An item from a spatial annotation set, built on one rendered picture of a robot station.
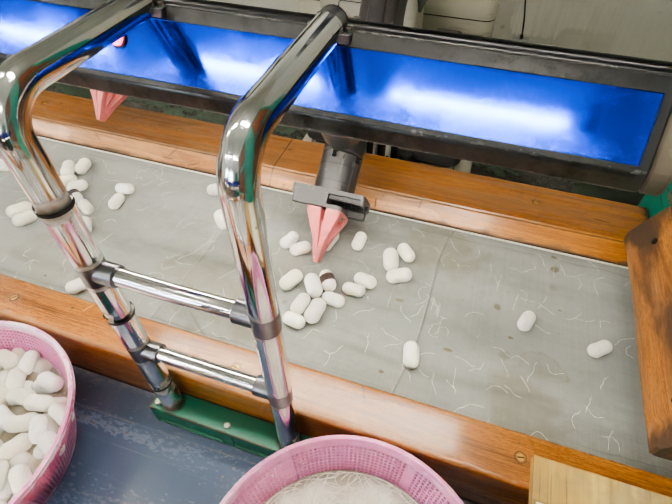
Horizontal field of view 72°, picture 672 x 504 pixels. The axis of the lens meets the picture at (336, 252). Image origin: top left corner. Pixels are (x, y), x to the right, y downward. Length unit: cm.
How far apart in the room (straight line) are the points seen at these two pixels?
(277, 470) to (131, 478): 19
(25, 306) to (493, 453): 58
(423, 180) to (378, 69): 44
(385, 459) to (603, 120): 36
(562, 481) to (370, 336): 25
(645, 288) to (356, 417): 37
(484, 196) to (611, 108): 43
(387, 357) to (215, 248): 30
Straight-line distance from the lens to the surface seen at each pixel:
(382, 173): 78
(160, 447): 64
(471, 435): 53
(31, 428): 63
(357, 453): 52
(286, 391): 43
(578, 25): 261
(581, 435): 60
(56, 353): 65
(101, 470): 65
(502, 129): 34
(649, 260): 67
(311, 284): 62
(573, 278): 73
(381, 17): 61
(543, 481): 52
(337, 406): 52
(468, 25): 137
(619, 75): 35
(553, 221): 76
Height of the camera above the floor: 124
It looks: 48 degrees down
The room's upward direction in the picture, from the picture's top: straight up
